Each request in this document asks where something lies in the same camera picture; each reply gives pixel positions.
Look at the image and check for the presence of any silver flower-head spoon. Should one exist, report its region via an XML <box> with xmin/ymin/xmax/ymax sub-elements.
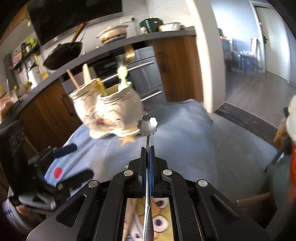
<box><xmin>137</xmin><ymin>114</ymin><xmax>158</xmax><ymax>240</ymax></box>

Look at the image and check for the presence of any beige wooden chopstick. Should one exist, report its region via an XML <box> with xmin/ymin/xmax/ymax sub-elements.
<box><xmin>82</xmin><ymin>64</ymin><xmax>92</xmax><ymax>85</ymax></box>

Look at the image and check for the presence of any thin brown wooden chopstick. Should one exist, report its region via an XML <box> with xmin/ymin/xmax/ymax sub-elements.
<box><xmin>67</xmin><ymin>69</ymin><xmax>80</xmax><ymax>89</ymax></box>

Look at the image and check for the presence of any grey kitchen countertop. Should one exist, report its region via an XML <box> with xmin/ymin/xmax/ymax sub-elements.
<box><xmin>1</xmin><ymin>26</ymin><xmax>196</xmax><ymax>127</ymax></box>

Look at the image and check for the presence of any blue cartoon tablecloth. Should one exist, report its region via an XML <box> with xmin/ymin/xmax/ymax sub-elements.
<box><xmin>43</xmin><ymin>99</ymin><xmax>216</xmax><ymax>241</ymax></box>

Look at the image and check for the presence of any white ceramic double utensil holder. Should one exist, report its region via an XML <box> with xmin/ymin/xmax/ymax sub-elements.
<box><xmin>69</xmin><ymin>80</ymin><xmax>144</xmax><ymax>139</ymax></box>

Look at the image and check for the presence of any stainless steel oven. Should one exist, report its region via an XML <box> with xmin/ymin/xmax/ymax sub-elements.
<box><xmin>62</xmin><ymin>46</ymin><xmax>167</xmax><ymax>105</ymax></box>

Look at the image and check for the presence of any wooden cabinet door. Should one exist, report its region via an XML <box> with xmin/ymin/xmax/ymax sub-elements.
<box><xmin>152</xmin><ymin>36</ymin><xmax>204</xmax><ymax>102</ymax></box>

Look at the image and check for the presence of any ceramic casserole pot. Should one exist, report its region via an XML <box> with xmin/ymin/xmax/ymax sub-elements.
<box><xmin>96</xmin><ymin>25</ymin><xmax>128</xmax><ymax>45</ymax></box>

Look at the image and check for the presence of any green rice cooker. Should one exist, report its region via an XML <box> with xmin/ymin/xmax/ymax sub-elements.
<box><xmin>139</xmin><ymin>18</ymin><xmax>163</xmax><ymax>34</ymax></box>

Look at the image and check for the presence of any white bowl on counter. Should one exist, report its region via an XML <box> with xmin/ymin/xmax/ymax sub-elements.
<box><xmin>158</xmin><ymin>22</ymin><xmax>181</xmax><ymax>32</ymax></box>

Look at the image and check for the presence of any wooden chair with cloth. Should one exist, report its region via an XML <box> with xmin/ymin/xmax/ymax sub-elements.
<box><xmin>239</xmin><ymin>38</ymin><xmax>263</xmax><ymax>73</ymax></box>

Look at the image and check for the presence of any orange mesh bag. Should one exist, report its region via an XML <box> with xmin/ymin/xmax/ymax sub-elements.
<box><xmin>288</xmin><ymin>143</ymin><xmax>296</xmax><ymax>201</ymax></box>

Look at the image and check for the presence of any white stuffed cloth item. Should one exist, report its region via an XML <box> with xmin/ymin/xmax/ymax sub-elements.
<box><xmin>285</xmin><ymin>95</ymin><xmax>296</xmax><ymax>143</ymax></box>

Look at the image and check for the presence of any white interior door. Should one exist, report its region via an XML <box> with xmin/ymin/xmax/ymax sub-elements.
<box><xmin>255</xmin><ymin>6</ymin><xmax>290</xmax><ymax>82</ymax></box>

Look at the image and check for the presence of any black wok wooden handle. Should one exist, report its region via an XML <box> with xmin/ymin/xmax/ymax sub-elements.
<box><xmin>43</xmin><ymin>23</ymin><xmax>87</xmax><ymax>70</ymax></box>

